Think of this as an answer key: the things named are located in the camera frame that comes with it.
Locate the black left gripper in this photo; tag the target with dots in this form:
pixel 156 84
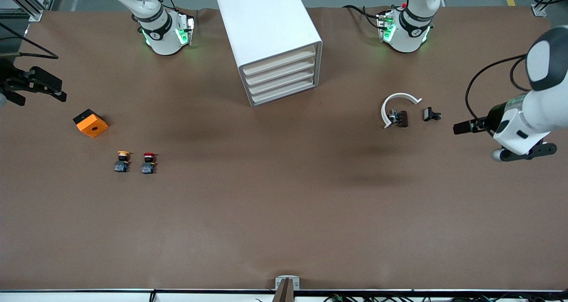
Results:
pixel 491 115

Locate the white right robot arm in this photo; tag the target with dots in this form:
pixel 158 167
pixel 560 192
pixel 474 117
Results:
pixel 164 40

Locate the white table edge rail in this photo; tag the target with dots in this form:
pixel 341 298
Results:
pixel 88 297

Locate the yellow push button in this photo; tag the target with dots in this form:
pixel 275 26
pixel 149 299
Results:
pixel 122 165

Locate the white curved plastic piece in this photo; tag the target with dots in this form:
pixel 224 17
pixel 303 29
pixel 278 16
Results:
pixel 401 96

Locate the orange button box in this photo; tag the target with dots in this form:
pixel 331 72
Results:
pixel 93 127

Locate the grey metal bracket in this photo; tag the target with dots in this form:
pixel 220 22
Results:
pixel 287 279

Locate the aluminium frame profile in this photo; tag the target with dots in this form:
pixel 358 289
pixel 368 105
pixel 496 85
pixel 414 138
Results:
pixel 34 15
pixel 539 10

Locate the brown table mat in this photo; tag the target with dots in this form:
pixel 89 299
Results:
pixel 284 204

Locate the small black clip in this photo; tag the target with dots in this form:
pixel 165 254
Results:
pixel 428 114

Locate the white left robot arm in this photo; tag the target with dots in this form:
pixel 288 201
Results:
pixel 539 107

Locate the red push button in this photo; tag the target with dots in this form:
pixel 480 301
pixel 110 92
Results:
pixel 148 166

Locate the dark block with metal clip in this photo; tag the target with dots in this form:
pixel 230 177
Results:
pixel 402 118

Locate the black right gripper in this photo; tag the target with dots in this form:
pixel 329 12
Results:
pixel 9 81

